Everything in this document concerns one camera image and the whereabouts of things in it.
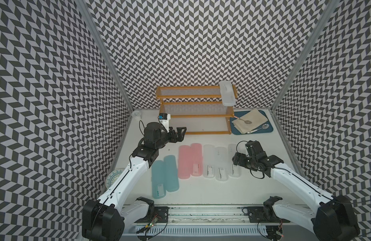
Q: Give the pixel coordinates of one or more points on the teal pencil case left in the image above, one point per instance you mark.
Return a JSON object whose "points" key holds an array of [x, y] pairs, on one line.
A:
{"points": [[158, 179]]}

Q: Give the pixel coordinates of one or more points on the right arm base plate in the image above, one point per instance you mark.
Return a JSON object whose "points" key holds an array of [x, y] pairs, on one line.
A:
{"points": [[261, 214]]}

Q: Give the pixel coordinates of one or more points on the metal spoon pink handle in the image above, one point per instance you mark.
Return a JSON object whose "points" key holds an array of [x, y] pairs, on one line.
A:
{"points": [[245, 121]]}

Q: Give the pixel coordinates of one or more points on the aluminium front rail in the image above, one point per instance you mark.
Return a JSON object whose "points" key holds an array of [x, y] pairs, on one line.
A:
{"points": [[209, 214]]}

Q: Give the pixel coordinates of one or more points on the pink pencil case left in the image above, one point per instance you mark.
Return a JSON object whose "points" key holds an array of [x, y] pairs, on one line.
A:
{"points": [[184, 162]]}

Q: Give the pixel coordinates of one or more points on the teal pencil case right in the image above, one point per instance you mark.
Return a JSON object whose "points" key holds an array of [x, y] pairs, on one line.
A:
{"points": [[171, 173]]}

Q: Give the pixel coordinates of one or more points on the orange wooden three-tier shelf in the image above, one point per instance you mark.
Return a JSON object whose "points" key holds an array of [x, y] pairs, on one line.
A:
{"points": [[195, 102]]}

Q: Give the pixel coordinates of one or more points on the round patterned plate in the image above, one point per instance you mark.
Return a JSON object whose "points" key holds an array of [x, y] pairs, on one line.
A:
{"points": [[113, 176]]}

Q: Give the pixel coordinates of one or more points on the pink pencil case right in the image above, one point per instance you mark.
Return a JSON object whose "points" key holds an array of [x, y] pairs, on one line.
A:
{"points": [[197, 159]]}

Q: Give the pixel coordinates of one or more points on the beige folded cloth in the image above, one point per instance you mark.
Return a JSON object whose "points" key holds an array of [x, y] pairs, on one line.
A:
{"points": [[255, 116]]}

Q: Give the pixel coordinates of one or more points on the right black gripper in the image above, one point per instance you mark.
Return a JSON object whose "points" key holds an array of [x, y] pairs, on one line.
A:
{"points": [[241, 163]]}

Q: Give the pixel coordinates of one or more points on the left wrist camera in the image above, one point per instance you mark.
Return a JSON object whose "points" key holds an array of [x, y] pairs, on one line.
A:
{"points": [[164, 120]]}

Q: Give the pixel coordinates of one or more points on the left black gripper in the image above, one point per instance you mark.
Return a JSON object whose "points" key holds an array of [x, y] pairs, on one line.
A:
{"points": [[180, 136]]}

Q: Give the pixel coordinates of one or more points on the teal rectangular tray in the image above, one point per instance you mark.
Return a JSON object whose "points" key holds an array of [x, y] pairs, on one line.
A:
{"points": [[241, 114]]}

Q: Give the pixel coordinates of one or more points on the pink pencil case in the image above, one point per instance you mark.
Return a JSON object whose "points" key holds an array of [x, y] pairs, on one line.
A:
{"points": [[184, 162], [197, 159]]}

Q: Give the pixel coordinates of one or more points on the metal spoon white handle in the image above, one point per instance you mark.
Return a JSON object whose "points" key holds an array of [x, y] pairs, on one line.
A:
{"points": [[263, 127]]}

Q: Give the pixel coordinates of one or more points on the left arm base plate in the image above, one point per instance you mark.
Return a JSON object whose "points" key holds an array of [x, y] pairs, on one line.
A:
{"points": [[158, 212]]}

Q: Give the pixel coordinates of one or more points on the teal pencil case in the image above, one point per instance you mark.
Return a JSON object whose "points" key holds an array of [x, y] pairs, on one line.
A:
{"points": [[171, 173], [158, 179]]}

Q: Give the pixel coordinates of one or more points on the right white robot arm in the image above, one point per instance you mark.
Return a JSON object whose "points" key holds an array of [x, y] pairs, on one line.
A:
{"points": [[329, 217]]}

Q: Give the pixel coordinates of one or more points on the clear pencil case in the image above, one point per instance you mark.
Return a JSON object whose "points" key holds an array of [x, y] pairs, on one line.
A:
{"points": [[234, 170], [221, 164], [208, 161], [227, 93]]}

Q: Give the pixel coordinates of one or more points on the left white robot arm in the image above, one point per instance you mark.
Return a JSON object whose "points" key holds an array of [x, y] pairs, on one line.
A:
{"points": [[106, 218]]}

